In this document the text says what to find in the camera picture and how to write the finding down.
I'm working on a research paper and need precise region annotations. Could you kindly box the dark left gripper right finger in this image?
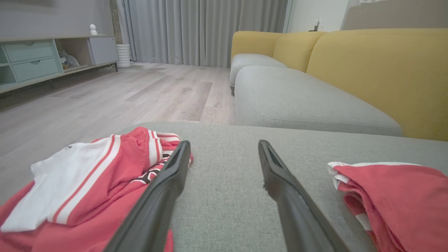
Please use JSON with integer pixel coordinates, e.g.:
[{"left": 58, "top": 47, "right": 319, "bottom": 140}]
[{"left": 258, "top": 140, "right": 351, "bottom": 252}]

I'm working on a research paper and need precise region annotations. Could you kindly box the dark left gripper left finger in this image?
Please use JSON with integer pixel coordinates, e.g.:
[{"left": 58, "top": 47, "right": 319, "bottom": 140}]
[{"left": 103, "top": 141, "right": 191, "bottom": 252}]

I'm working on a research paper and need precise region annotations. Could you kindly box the red Bulls 23 jersey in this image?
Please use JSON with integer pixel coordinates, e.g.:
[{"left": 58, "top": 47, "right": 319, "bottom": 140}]
[{"left": 0, "top": 126, "right": 194, "bottom": 252}]

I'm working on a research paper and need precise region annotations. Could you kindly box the red garment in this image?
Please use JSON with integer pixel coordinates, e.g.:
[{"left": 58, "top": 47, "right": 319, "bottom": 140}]
[{"left": 327, "top": 161, "right": 448, "bottom": 252}]

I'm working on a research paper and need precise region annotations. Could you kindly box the large grey sofa ottoman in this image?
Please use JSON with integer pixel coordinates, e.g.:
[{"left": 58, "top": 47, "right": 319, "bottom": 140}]
[{"left": 0, "top": 121, "right": 448, "bottom": 252}]

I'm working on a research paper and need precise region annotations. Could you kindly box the grey sofa seat cushion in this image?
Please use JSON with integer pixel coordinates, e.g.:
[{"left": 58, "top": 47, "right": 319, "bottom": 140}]
[
  {"left": 229, "top": 53, "right": 288, "bottom": 96},
  {"left": 234, "top": 65, "right": 403, "bottom": 137}
]

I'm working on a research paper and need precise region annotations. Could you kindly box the white ribbed planter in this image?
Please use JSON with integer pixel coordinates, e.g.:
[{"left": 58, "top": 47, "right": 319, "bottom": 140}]
[{"left": 116, "top": 44, "right": 132, "bottom": 68}]

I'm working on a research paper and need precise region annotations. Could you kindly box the yellow sofa back cushion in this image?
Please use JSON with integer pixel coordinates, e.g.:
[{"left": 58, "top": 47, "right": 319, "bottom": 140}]
[
  {"left": 273, "top": 31, "right": 328, "bottom": 73},
  {"left": 231, "top": 30, "right": 282, "bottom": 62},
  {"left": 306, "top": 28, "right": 448, "bottom": 142}
]

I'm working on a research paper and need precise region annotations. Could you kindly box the plastic bag in cabinet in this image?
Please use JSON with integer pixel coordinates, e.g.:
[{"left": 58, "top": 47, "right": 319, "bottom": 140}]
[{"left": 58, "top": 49, "right": 80, "bottom": 70}]

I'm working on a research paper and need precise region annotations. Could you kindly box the grey curtain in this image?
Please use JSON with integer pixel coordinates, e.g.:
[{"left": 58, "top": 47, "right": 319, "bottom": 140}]
[{"left": 115, "top": 0, "right": 289, "bottom": 68}]

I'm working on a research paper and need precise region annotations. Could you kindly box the brown tree trunk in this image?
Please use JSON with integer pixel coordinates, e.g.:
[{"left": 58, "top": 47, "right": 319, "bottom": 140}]
[{"left": 109, "top": 0, "right": 123, "bottom": 45}]

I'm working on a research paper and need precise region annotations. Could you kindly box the pale green TV cabinet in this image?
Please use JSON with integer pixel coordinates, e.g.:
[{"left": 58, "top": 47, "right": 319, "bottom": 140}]
[{"left": 0, "top": 34, "right": 119, "bottom": 95}]

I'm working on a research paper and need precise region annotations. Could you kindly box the beige upholstered panel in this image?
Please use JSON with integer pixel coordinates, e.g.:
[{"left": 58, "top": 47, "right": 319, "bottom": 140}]
[{"left": 341, "top": 0, "right": 448, "bottom": 31}]

